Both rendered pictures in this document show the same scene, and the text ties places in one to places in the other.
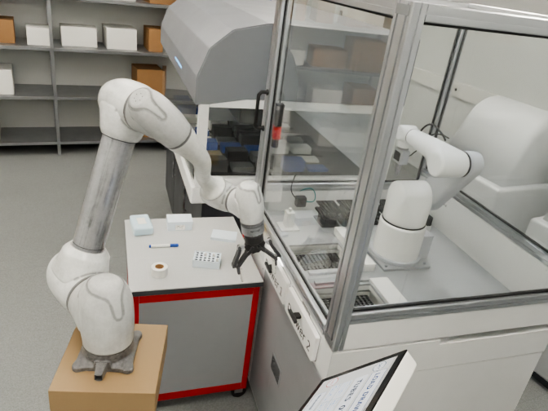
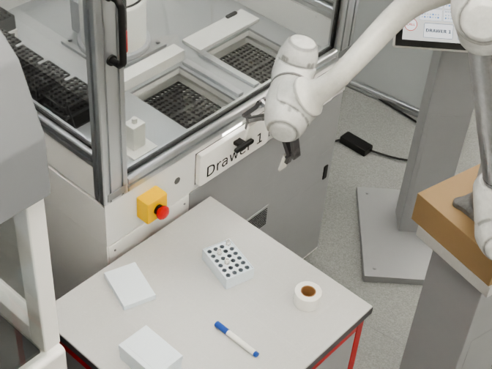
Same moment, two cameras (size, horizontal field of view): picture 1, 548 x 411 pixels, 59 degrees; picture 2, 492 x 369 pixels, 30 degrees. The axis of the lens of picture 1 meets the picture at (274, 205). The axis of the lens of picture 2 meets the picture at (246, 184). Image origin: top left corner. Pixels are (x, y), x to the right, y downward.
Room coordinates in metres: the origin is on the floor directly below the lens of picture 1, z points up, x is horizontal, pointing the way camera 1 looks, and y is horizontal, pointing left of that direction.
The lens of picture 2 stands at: (2.69, 1.72, 2.54)
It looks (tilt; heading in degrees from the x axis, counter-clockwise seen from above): 42 degrees down; 240
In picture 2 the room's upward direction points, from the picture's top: 5 degrees clockwise
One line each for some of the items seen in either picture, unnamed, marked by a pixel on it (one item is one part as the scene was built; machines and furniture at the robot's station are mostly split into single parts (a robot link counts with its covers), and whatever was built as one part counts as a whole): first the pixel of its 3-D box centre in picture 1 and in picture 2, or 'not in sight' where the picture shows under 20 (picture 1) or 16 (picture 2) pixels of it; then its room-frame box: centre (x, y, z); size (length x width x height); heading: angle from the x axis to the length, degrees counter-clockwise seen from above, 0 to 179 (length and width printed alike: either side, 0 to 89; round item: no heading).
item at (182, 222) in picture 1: (179, 222); (150, 356); (2.19, 0.47, 0.79); 0.13 x 0.09 x 0.05; 110
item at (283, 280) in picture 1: (276, 272); (233, 148); (1.71, -0.05, 0.87); 0.29 x 0.02 x 0.11; 21
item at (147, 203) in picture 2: not in sight; (152, 205); (2.02, 0.08, 0.88); 0.07 x 0.05 x 0.07; 21
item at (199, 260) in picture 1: (206, 259); (228, 263); (1.88, 0.27, 0.78); 0.12 x 0.08 x 0.04; 95
